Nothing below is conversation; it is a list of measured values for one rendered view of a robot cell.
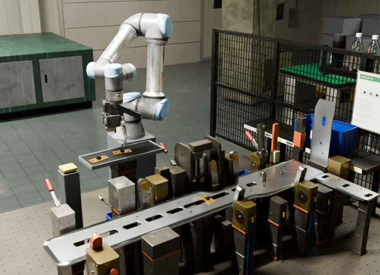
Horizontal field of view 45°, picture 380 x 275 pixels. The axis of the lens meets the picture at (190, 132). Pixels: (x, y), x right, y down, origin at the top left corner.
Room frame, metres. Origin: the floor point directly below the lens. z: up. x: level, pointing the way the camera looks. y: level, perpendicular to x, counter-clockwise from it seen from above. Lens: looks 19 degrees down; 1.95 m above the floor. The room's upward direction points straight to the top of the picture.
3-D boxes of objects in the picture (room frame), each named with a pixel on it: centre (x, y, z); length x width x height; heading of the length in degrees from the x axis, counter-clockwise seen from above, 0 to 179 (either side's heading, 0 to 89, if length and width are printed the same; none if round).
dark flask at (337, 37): (2.65, -0.84, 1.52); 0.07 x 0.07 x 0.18
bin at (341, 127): (2.42, -0.75, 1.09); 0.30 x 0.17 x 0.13; 44
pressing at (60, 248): (1.80, -0.07, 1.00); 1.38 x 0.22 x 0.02; 126
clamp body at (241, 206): (1.70, -0.24, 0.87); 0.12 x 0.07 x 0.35; 36
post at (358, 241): (1.87, -0.80, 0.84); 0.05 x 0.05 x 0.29; 36
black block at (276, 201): (1.82, -0.40, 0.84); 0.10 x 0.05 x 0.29; 36
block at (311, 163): (2.24, -0.67, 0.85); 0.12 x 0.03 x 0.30; 36
